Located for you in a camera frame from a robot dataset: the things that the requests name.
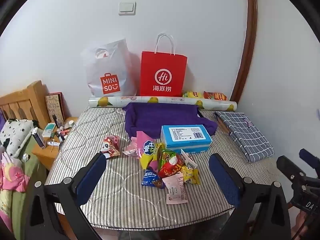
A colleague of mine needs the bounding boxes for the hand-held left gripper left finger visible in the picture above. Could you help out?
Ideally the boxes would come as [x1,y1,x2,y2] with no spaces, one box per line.
[25,152,108,240]

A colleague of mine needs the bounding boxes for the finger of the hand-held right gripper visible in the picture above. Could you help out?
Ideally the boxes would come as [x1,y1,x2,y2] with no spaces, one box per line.
[299,149,320,168]
[276,155,307,180]

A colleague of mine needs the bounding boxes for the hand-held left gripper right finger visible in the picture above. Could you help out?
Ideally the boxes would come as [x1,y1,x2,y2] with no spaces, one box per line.
[208,153,293,240]

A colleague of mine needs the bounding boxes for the yellow snack packet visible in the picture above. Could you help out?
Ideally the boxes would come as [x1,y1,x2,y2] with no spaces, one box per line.
[180,166,200,185]

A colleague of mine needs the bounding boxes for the panda print snack packet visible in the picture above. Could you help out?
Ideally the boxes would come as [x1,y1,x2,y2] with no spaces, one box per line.
[100,135,121,158]

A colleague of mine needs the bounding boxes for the white barcode snack packet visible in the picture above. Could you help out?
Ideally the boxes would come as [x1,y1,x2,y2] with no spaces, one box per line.
[180,149,198,168]

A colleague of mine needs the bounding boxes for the pink and white snack packet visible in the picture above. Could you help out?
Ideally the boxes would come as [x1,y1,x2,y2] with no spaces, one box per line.
[162,175,188,204]

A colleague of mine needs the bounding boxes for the blue cookie packet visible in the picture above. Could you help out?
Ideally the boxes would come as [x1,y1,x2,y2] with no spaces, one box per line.
[141,167,165,188]

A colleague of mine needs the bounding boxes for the pink and yellow snack bag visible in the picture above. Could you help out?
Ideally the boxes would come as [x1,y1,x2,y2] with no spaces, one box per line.
[136,131,165,170]

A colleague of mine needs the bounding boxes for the purple fabric basket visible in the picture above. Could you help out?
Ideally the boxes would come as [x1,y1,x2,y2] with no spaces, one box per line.
[122,102,224,139]

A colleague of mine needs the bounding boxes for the grey checked folded cloth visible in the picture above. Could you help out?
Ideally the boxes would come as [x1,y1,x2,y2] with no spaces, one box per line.
[214,110,275,164]

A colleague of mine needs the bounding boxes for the wooden nightstand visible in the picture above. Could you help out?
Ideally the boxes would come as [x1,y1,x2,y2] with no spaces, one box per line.
[32,117,78,170]

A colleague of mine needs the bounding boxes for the red snack packet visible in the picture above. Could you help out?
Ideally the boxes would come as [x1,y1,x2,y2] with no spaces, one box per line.
[158,155,185,178]

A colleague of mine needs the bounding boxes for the striped quilted table cover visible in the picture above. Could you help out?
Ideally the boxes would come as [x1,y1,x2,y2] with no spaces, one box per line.
[45,105,295,228]

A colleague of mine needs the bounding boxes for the blue tissue pack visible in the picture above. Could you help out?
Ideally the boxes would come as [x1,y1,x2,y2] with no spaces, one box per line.
[160,124,213,155]

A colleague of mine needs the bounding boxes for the green blanket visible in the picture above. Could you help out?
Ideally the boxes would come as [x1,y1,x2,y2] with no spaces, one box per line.
[0,135,48,233]

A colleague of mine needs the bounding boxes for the teal and white box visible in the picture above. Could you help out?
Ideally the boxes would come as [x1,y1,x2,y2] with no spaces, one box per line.
[42,123,57,137]

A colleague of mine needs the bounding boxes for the dark blue box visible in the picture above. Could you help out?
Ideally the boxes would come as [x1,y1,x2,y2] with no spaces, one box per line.
[32,127,46,149]

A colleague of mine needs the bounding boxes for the lemon print wallpaper roll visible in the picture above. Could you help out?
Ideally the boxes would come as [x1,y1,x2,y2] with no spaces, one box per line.
[88,95,237,112]

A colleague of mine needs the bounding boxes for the pink cloth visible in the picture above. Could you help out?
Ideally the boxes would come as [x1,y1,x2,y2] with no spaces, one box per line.
[0,152,30,193]

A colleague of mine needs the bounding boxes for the orange red snack bag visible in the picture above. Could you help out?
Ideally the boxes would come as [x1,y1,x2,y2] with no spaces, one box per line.
[203,91,227,101]

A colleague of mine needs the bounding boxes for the patterned book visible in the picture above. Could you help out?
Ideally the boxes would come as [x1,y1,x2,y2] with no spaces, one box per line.
[45,93,66,125]

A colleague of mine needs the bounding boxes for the white flower print pillow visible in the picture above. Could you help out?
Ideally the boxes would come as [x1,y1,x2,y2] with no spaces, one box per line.
[0,119,35,158]

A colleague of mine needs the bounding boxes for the wooden headboard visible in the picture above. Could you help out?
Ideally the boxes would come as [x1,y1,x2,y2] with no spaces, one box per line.
[0,80,50,128]

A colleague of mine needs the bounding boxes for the white plastic shopping bag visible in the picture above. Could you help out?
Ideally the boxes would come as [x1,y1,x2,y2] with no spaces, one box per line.
[80,38,138,98]

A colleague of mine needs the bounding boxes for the red paper bag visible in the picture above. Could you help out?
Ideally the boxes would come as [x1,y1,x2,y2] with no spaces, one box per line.
[139,33,188,97]

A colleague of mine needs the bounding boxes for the brown wooden door frame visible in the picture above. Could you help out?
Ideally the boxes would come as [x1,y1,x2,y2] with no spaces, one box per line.
[229,0,258,103]

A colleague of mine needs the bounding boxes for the white light switch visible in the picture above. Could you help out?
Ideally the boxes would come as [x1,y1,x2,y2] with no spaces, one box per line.
[119,2,137,15]

